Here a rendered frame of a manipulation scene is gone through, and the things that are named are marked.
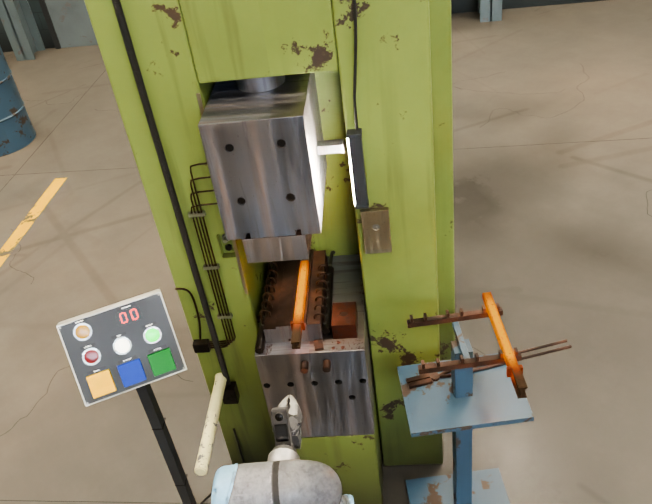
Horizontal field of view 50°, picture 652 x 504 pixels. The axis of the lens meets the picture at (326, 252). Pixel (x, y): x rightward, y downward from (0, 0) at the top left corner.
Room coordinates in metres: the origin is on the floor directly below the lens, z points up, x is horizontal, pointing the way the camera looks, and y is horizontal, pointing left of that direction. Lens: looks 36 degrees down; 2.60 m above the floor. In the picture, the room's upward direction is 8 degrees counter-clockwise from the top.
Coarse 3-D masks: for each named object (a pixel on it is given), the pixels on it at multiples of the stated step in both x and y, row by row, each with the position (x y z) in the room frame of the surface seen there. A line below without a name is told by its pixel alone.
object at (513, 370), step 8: (488, 296) 1.75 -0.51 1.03; (488, 304) 1.71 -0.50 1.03; (488, 312) 1.68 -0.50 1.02; (496, 312) 1.67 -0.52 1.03; (496, 320) 1.63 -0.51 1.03; (496, 328) 1.60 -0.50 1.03; (504, 328) 1.59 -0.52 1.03; (496, 336) 1.58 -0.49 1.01; (504, 336) 1.56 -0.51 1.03; (504, 344) 1.52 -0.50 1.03; (504, 352) 1.49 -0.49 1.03; (512, 352) 1.48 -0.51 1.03; (512, 360) 1.45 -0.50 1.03; (512, 368) 1.41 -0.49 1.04; (520, 368) 1.41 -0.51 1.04; (512, 376) 1.41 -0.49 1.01; (520, 376) 1.38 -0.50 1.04; (520, 384) 1.35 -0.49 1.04; (520, 392) 1.34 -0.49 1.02
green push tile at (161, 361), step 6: (168, 348) 1.72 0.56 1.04; (150, 354) 1.70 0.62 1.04; (156, 354) 1.70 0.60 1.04; (162, 354) 1.70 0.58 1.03; (168, 354) 1.71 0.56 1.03; (150, 360) 1.69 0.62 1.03; (156, 360) 1.69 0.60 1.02; (162, 360) 1.69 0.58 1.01; (168, 360) 1.70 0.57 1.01; (156, 366) 1.68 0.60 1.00; (162, 366) 1.68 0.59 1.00; (168, 366) 1.69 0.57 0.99; (174, 366) 1.69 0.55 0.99; (156, 372) 1.67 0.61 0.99; (162, 372) 1.67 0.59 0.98
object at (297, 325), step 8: (304, 264) 2.11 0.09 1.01; (304, 272) 2.06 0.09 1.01; (304, 280) 2.01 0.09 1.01; (304, 288) 1.97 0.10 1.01; (304, 296) 1.92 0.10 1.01; (296, 304) 1.88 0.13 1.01; (304, 304) 1.89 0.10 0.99; (296, 312) 1.84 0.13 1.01; (296, 320) 1.80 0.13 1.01; (296, 328) 1.76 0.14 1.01; (304, 328) 1.78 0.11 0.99; (296, 336) 1.72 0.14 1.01; (296, 344) 1.69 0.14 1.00
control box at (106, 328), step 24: (96, 312) 1.76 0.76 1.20; (120, 312) 1.77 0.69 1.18; (144, 312) 1.78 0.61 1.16; (72, 336) 1.71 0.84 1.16; (96, 336) 1.72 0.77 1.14; (120, 336) 1.73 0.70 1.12; (144, 336) 1.73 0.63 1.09; (168, 336) 1.75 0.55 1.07; (72, 360) 1.67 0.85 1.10; (120, 360) 1.68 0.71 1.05; (144, 360) 1.69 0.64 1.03; (120, 384) 1.64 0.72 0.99; (144, 384) 1.65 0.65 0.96
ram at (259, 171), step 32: (224, 96) 1.99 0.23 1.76; (256, 96) 1.95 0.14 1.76; (288, 96) 1.92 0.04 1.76; (224, 128) 1.81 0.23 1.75; (256, 128) 1.79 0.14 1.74; (288, 128) 1.78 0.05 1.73; (320, 128) 2.14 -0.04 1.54; (224, 160) 1.81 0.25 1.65; (256, 160) 1.80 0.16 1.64; (288, 160) 1.79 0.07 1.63; (320, 160) 2.02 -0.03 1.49; (224, 192) 1.81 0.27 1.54; (256, 192) 1.80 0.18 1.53; (288, 192) 1.79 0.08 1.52; (320, 192) 1.90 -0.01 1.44; (224, 224) 1.82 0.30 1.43; (256, 224) 1.80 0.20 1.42; (288, 224) 1.79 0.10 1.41; (320, 224) 1.79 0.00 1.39
